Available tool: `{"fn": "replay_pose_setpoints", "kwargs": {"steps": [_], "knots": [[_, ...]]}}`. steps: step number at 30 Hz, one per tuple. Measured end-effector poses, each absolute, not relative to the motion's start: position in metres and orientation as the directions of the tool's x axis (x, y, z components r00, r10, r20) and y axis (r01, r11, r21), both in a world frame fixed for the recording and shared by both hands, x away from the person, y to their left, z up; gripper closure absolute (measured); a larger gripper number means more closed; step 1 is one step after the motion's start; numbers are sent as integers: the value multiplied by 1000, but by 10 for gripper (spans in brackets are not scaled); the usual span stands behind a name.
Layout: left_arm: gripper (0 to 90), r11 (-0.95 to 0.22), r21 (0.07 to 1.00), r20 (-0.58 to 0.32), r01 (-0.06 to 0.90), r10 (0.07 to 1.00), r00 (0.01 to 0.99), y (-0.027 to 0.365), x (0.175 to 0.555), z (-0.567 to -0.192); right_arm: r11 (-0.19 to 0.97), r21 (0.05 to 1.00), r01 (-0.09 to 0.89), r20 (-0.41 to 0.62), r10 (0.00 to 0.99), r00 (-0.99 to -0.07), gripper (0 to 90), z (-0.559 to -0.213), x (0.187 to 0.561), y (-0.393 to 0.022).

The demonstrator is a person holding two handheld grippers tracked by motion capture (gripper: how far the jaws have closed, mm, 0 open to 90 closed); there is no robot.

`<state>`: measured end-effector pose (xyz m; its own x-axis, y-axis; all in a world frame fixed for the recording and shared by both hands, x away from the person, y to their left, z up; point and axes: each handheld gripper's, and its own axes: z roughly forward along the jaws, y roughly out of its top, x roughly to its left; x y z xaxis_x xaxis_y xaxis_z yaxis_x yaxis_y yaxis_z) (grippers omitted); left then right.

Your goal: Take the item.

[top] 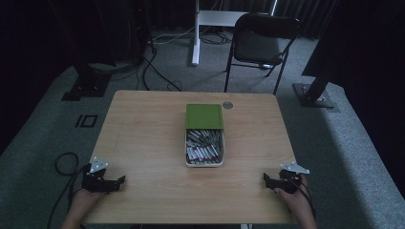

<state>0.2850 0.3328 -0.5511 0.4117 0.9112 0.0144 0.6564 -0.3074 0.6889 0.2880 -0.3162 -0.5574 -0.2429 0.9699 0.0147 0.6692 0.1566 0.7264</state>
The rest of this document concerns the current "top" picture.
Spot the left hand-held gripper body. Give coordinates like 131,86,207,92
81,156,120,194

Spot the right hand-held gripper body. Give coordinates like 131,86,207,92
274,161,310,195

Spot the white drawer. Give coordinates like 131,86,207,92
184,128,226,169

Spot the green drawer box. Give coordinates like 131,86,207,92
184,103,224,131

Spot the person's left hand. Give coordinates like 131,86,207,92
68,187,107,224

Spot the person's right hand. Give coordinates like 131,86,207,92
273,175,315,223

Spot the pile of pens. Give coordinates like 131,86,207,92
186,129,224,165

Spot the black metal stand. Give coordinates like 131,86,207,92
292,0,341,113
51,0,113,102

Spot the black folding chair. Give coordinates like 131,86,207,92
224,11,302,96

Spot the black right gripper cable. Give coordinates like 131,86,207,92
294,177,317,221

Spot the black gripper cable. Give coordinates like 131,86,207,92
294,177,317,221
46,152,91,229

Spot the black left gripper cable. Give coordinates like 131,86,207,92
46,152,91,229

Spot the black floor cable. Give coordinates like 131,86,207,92
136,44,183,93

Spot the white floor cable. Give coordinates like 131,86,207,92
152,26,196,46

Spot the white desk frame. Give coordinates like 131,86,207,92
191,0,278,67

